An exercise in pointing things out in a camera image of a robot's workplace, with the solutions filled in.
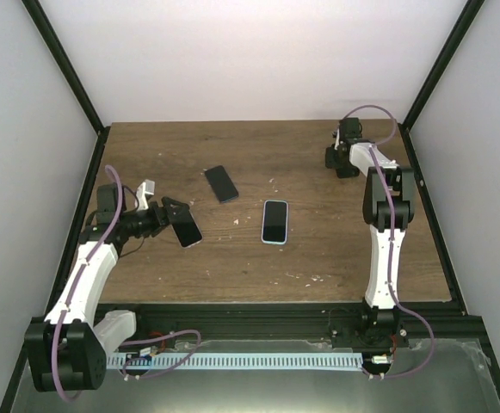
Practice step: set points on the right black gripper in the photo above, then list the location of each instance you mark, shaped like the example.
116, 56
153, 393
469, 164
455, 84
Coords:
330, 161

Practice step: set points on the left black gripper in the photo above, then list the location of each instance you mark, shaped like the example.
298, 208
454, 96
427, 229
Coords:
159, 218

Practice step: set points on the clear magsafe phone case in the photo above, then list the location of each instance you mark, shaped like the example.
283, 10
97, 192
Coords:
198, 242

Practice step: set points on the black phone case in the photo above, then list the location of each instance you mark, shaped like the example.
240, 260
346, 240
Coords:
347, 172

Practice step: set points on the blue-edged black phone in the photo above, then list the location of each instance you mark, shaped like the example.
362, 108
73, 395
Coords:
221, 184

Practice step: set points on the light blue phone case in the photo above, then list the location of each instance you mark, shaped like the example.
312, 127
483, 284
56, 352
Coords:
275, 243

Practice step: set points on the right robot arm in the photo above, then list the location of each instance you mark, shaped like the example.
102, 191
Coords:
388, 207

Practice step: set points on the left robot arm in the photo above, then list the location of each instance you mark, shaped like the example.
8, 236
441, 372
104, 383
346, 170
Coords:
67, 349

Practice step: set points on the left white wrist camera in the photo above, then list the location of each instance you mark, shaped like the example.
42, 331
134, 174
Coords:
143, 193

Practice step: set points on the black aluminium frame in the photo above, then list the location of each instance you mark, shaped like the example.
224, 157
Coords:
450, 319

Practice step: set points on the light blue slotted cable duct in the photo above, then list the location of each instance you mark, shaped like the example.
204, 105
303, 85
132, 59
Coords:
242, 361

